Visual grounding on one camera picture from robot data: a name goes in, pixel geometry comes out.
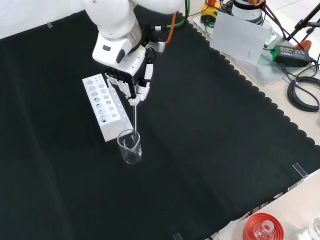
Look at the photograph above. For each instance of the white test tube rack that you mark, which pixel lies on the white test tube rack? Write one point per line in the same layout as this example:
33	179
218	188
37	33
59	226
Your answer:
110	125

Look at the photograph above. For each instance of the black bench cloth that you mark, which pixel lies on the black bench cloth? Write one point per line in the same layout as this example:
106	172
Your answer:
200	125

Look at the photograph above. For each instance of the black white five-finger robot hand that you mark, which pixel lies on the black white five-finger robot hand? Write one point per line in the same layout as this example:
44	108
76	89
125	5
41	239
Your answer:
135	67

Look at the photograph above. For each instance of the clear cloth clip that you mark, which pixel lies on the clear cloth clip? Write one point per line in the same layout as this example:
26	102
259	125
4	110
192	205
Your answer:
300	170
50	25
178	236

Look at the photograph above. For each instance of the clear glass rod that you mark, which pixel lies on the clear glass rod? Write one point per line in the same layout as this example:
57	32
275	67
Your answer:
135	120

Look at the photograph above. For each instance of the clear glass vessel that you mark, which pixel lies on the clear glass vessel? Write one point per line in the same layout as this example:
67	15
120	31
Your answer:
315	227

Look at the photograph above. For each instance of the clear glass flask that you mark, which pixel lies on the clear glass flask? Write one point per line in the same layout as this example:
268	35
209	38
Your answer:
263	230

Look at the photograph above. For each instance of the pale board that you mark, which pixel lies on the pale board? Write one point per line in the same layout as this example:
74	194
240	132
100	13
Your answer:
240	37

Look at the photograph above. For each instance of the black wrist mount bracket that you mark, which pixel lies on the black wrist mount bracket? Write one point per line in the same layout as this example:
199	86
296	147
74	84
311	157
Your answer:
148	35

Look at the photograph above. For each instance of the yellow stop button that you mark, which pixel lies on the yellow stop button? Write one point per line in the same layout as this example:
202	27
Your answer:
208	11

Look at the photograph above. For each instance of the orange tripod foot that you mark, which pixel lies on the orange tripod foot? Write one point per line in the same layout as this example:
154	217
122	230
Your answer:
306	45

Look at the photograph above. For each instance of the black tripod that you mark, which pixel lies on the black tripod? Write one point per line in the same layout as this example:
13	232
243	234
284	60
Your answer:
303	22

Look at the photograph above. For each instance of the black power adapter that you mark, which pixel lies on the black power adapter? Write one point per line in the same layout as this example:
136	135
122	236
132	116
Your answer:
291	55

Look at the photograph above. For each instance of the clear glass beaker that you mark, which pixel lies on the clear glass beaker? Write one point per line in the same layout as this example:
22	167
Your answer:
131	155

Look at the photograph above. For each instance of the grey metal base plate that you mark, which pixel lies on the grey metal base plate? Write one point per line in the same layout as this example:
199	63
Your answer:
265	72

